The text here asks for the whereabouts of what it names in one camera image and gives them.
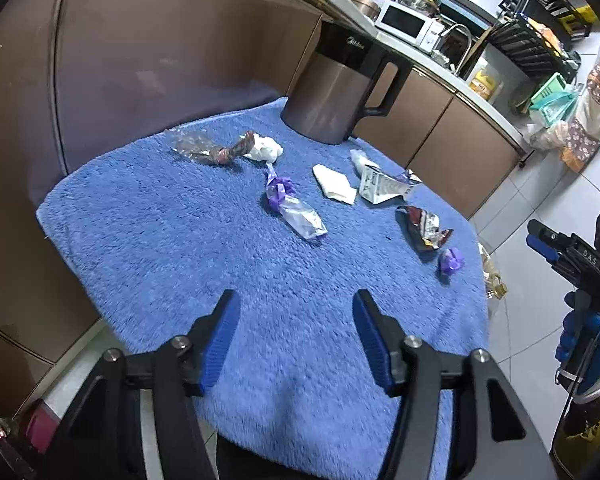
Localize beige trash bin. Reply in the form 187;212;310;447
478;243;508;300

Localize brown kitchen cabinets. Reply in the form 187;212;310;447
0;0;529;418

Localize blue gloved right hand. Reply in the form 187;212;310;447
556;289;600;405

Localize small purple wrapper ball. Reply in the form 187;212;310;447
439;247;465;278

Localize blue towel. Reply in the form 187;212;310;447
36;100;489;479

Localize dark brown snack wrapper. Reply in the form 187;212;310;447
396;205;454;252

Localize green plastic basket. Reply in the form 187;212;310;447
528;73;579;128

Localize floral apron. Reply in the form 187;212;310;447
560;59;600;174

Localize purple silver wrapper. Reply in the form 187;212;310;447
265;162;327;240

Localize yellow detergent bottle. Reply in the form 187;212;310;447
468;58;504;103

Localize white silver torn packet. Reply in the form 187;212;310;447
358;166;422;205

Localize flat white tissue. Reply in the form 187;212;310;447
312;165;356;205

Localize twisted white tissue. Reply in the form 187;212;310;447
350;150;379;177

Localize clear plastic wrapper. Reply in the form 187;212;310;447
166;129;256;166

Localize crumpled white tissue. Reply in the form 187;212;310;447
244;133;284;164

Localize black dish rack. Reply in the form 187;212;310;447
488;0;592;82

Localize chrome faucet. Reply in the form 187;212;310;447
436;24;474;74

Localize white microwave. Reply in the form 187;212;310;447
375;0;444;53

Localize brown electric kettle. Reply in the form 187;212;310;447
280;22;413;145

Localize brown rice cooker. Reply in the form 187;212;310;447
351;0;381;22

